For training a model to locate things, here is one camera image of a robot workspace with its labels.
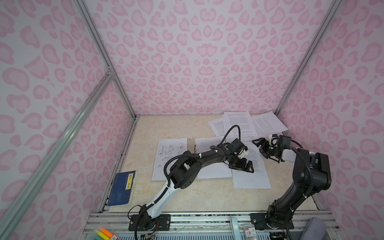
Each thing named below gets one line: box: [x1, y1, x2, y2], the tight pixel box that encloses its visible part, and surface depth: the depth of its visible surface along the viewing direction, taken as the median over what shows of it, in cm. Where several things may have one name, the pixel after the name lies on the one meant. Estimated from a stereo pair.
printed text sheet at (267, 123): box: [250, 111, 289, 138], surface depth 117 cm
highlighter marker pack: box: [90, 227, 121, 240], surface depth 71 cm
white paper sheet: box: [231, 141, 272, 189], surface depth 89 cm
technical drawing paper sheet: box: [151, 137, 188, 182], surface depth 103 cm
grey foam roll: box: [300, 217, 327, 240], surface depth 70 cm
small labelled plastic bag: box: [243, 224, 257, 240], surface depth 70 cm
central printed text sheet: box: [224, 111, 259, 142], surface depth 119 cm
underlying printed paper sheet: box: [208, 118, 229, 137], surface depth 116 cm
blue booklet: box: [107, 170, 136, 207], surface depth 85 cm
